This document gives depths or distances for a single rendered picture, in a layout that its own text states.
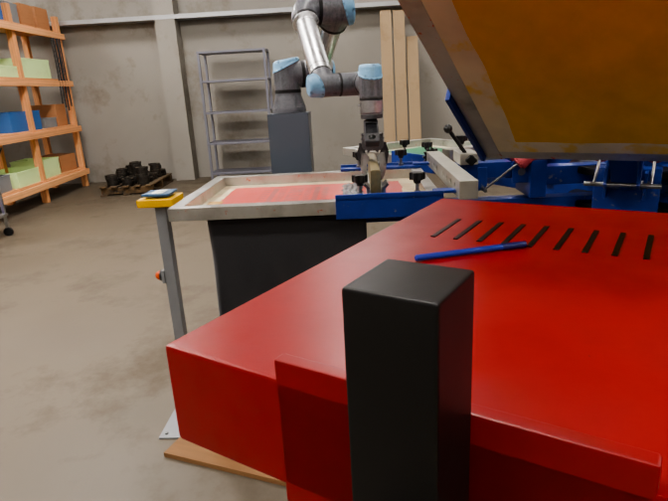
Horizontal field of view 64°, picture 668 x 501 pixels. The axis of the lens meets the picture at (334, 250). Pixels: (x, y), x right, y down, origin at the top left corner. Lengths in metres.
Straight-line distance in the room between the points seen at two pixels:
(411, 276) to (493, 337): 0.18
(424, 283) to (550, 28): 0.72
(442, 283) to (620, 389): 0.17
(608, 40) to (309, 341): 0.70
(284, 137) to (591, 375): 2.10
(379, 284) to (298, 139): 2.15
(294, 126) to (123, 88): 7.17
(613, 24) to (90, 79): 9.05
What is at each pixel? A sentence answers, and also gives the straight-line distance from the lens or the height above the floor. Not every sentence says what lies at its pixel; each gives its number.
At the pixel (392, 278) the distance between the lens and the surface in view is 0.26.
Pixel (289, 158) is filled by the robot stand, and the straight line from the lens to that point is 2.41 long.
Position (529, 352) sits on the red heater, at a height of 1.10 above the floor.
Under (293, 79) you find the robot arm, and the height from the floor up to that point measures 1.34.
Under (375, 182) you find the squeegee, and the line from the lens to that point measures 1.58.
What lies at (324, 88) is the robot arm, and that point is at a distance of 1.81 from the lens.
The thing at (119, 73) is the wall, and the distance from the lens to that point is 9.44.
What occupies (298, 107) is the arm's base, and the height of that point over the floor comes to 1.22.
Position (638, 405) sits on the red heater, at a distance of 0.38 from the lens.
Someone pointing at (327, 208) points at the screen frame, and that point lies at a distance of 1.51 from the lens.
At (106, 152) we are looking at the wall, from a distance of 9.63.
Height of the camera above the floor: 1.30
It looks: 17 degrees down
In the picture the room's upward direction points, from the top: 3 degrees counter-clockwise
